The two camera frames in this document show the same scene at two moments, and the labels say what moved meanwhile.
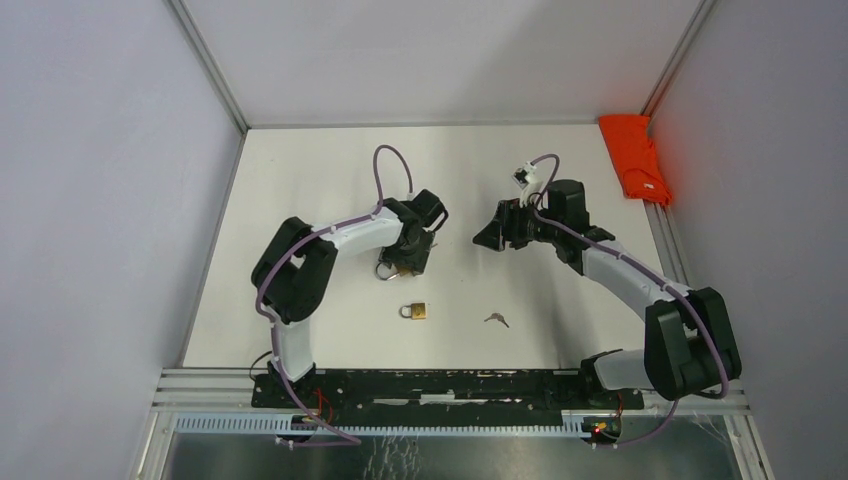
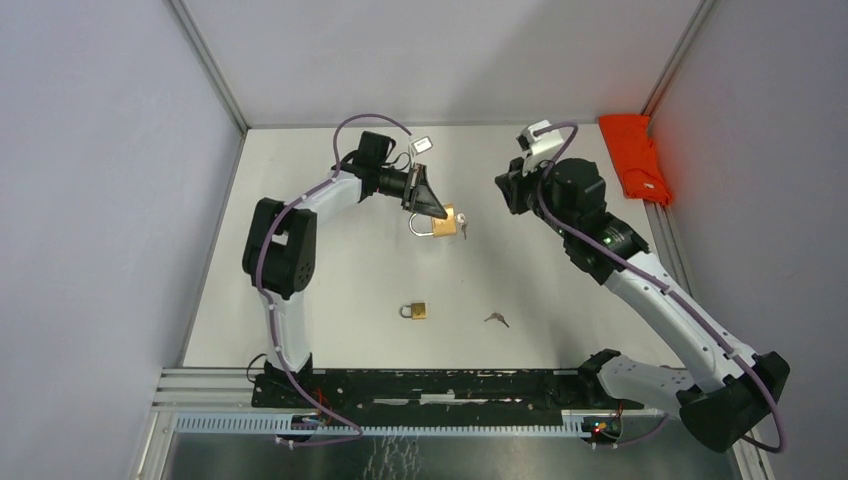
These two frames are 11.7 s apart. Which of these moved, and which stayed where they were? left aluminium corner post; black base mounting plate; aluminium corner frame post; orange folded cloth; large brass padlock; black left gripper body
Moved: large brass padlock; black left gripper body
Stayed: aluminium corner frame post; black base mounting plate; left aluminium corner post; orange folded cloth
